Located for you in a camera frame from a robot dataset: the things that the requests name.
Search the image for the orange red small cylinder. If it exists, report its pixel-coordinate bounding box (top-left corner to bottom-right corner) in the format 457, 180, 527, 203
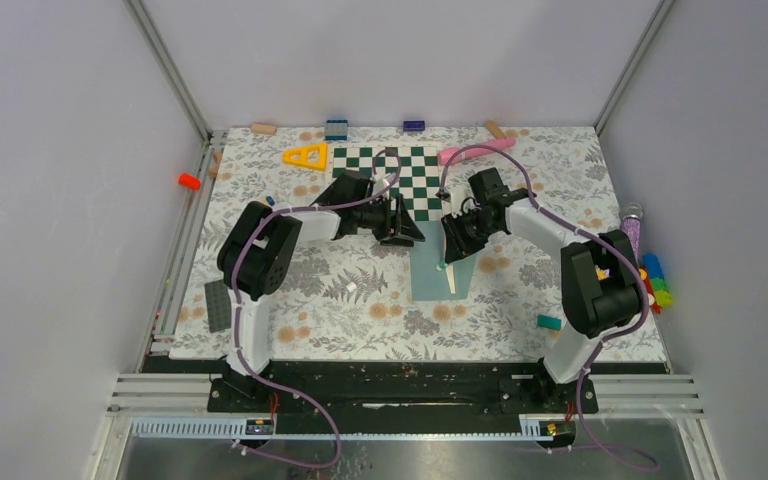
177, 173, 202, 191

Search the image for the grey lego baseplate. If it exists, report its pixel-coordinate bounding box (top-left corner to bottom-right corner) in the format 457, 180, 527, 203
204, 280, 232, 333

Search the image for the left wooden cylinder peg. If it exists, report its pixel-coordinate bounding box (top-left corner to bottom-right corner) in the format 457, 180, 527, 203
250, 123, 278, 136

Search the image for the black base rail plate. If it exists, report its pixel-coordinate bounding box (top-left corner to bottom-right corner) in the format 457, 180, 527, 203
113, 357, 667, 435

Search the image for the purple lego brick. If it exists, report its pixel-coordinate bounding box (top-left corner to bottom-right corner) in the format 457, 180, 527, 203
402, 120, 426, 132

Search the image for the purple cable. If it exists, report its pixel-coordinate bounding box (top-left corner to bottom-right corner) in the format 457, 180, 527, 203
436, 144, 661, 473
230, 148, 403, 470

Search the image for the colourful block toy pile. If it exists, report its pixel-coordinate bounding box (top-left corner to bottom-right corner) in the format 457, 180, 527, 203
642, 253, 674, 312

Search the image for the grey-blue envelope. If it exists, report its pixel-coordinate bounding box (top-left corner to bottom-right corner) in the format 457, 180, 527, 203
410, 221, 477, 301

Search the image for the purple glitter microphone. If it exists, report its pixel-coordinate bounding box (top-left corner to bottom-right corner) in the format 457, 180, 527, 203
620, 202, 643, 257

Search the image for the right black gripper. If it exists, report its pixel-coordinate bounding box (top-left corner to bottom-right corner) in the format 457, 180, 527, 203
441, 208, 500, 265

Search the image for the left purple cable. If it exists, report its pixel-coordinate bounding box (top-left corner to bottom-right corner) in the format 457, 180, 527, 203
230, 148, 403, 470

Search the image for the floral patterned table mat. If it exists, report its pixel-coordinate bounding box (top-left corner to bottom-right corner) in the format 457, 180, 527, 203
170, 127, 619, 361

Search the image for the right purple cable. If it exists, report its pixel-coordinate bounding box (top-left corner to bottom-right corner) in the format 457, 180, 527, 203
436, 144, 661, 473

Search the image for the yellow triangle toy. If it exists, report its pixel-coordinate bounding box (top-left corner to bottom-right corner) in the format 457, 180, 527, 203
282, 143, 328, 172

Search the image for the wooden cylinder peg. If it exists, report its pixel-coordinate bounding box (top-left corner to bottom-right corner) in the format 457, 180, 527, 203
250, 123, 278, 136
484, 120, 507, 139

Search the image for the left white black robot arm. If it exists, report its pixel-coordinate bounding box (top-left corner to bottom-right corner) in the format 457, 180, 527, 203
217, 171, 425, 411

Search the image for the right wooden cylinder peg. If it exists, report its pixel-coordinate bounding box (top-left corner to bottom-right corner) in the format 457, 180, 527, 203
484, 120, 507, 139

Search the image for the green white chessboard mat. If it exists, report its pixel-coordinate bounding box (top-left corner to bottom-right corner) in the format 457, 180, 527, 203
328, 144, 451, 222

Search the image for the pink toy microphone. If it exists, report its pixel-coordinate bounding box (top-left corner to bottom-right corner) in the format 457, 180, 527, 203
438, 138, 516, 166

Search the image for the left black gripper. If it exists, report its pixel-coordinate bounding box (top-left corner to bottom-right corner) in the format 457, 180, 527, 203
353, 194, 425, 248

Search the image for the teal small block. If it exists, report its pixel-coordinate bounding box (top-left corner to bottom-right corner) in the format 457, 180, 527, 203
537, 314, 563, 331

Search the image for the blue grey lego brick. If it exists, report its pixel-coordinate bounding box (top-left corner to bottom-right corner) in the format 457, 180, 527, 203
323, 119, 348, 141

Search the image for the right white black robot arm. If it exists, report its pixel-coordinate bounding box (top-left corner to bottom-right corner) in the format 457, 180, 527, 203
441, 168, 649, 412

